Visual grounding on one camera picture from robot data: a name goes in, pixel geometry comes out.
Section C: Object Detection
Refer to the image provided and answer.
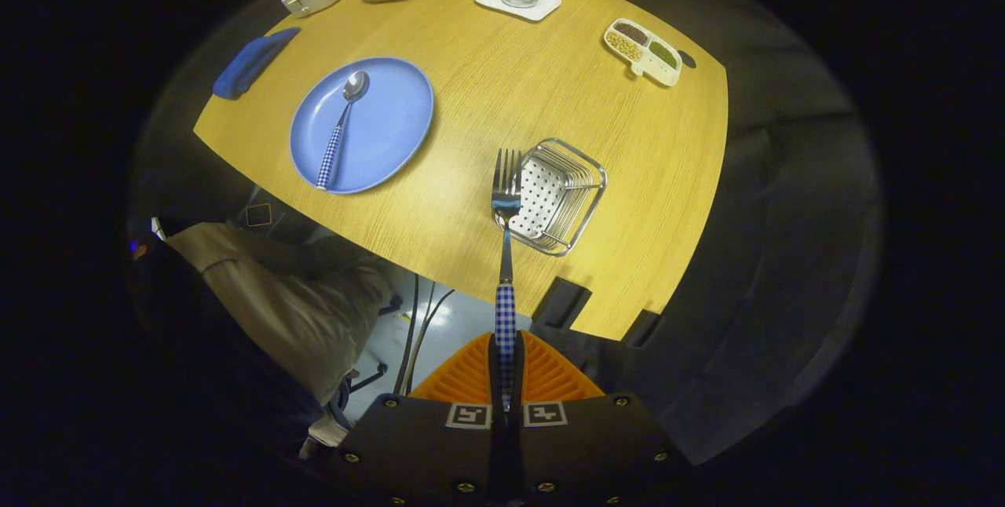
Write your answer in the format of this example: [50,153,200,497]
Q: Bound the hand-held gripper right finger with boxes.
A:
[510,330,684,507]

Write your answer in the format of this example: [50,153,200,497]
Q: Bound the blue folded cloth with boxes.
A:
[213,27,302,100]

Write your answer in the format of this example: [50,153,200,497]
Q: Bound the metal wire cutlery basket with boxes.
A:
[493,138,608,257]

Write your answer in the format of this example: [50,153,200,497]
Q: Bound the white divided bean dish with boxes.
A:
[603,18,682,87]

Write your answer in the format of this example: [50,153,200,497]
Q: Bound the fork with blue checked handle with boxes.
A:
[491,148,524,414]

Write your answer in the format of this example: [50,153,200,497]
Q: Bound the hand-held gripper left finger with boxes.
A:
[334,332,503,507]

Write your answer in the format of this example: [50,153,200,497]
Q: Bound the person's beige trousers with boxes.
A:
[167,222,405,445]

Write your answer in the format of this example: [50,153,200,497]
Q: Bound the blue round plate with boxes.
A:
[289,57,435,195]

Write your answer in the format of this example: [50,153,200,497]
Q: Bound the spoon with blue checked handle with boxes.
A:
[316,71,371,191]

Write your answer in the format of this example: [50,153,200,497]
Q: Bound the black floor cable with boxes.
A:
[404,287,456,396]
[393,273,421,396]

